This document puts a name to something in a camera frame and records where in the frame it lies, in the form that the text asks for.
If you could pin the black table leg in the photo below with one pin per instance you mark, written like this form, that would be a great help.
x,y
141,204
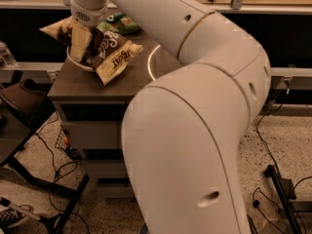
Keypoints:
x,y
55,224

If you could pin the middle grey drawer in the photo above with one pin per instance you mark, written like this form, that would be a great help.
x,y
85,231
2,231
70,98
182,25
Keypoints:
x,y
104,169

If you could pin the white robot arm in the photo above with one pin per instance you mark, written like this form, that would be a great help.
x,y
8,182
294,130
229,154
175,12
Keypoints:
x,y
180,133

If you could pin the brown yellow chip bag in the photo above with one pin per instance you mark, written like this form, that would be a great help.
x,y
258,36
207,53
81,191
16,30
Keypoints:
x,y
108,53

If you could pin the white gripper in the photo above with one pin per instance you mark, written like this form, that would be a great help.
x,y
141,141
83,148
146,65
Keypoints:
x,y
88,17

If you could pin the black metal stand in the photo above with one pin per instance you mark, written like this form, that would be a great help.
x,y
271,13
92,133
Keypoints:
x,y
289,206

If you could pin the black sneaker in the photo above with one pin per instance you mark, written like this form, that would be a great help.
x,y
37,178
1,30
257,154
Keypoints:
x,y
11,218

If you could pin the top grey drawer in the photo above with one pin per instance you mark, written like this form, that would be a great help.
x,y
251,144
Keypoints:
x,y
92,134

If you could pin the green chip bag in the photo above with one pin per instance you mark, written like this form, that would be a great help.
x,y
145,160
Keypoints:
x,y
119,23

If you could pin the white paper bowl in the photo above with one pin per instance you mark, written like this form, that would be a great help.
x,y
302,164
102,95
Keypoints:
x,y
83,67

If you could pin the grey drawer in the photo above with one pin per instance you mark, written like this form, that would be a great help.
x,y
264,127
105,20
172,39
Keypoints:
x,y
115,191
104,169
92,134

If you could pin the grey drawer cabinet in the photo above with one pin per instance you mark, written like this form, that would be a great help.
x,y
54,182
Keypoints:
x,y
79,95

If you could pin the wire basket with items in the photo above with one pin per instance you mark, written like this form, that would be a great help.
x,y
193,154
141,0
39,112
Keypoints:
x,y
63,144

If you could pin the bottom grey drawer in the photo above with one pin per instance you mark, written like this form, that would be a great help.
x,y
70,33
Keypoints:
x,y
115,191

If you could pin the clear plastic water bottle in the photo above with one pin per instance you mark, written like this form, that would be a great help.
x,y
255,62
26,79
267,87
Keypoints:
x,y
6,56

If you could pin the brown office chair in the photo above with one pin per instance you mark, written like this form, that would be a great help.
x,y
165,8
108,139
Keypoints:
x,y
28,102

